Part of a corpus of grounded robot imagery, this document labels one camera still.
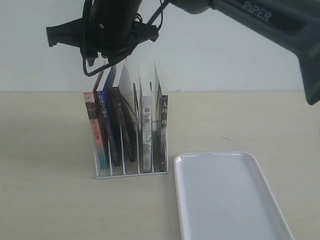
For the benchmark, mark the black brown book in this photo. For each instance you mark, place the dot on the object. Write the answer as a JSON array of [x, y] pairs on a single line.
[[121, 108]]

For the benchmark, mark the grey white book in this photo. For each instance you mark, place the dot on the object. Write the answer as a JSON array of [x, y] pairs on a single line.
[[146, 117]]

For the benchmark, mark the white rectangular tray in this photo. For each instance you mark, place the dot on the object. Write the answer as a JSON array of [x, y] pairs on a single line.
[[225, 196]]

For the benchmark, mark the pink and teal book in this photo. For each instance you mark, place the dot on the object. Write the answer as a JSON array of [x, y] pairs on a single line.
[[91, 104]]

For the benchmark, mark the black book white characters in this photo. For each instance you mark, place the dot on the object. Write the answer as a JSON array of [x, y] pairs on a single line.
[[162, 98]]

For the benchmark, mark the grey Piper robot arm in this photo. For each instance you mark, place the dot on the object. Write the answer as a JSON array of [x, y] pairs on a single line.
[[291, 24]]

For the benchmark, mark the white wire book rack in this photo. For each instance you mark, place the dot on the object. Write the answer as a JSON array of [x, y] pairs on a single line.
[[131, 92]]

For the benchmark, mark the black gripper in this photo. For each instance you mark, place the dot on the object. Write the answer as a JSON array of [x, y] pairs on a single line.
[[106, 26]]

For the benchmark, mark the dark blue moon book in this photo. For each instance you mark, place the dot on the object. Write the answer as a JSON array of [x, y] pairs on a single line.
[[107, 115]]

